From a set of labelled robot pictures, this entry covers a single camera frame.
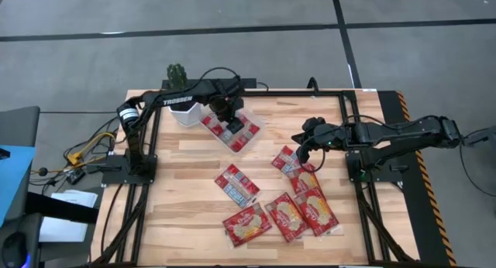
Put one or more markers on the green cactus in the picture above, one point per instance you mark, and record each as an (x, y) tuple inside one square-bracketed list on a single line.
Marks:
[(176, 76)]

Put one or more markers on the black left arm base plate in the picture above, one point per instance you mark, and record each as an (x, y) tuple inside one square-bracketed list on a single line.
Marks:
[(116, 175)]

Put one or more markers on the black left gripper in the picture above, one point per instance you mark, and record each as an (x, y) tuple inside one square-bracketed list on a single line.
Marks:
[(222, 105)]

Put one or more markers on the white plant pot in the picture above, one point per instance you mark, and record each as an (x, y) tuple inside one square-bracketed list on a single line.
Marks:
[(186, 115)]

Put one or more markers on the blue board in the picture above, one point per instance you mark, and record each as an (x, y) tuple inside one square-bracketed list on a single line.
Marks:
[(13, 175)]

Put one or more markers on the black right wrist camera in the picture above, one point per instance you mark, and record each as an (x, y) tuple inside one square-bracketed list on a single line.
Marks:
[(314, 124)]

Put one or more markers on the white paper sheets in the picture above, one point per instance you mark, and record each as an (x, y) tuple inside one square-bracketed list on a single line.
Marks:
[(62, 231)]

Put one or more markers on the black computer mouse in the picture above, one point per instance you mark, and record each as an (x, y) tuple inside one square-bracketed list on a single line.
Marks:
[(13, 248)]

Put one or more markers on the red popcorn bag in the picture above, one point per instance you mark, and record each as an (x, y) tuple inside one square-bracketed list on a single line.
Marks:
[(217, 130), (288, 216), (306, 181), (286, 159), (240, 143), (237, 184), (246, 224), (315, 211)]

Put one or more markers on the clear plastic basket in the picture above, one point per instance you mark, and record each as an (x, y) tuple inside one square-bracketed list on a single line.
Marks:
[(253, 116)]

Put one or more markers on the black panel with hazard stripes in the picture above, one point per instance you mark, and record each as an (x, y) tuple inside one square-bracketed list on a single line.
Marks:
[(389, 105)]

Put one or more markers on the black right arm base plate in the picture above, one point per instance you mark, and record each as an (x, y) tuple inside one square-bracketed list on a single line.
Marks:
[(387, 175)]

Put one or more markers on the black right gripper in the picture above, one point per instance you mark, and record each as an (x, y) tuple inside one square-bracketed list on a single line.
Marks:
[(329, 138)]

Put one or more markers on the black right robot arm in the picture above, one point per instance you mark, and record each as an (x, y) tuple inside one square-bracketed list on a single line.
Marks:
[(407, 134)]

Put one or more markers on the black aluminium table frame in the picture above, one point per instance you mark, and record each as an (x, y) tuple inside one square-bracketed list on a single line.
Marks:
[(290, 93)]

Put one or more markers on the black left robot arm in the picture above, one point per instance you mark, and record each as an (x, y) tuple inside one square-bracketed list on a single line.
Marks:
[(174, 99)]

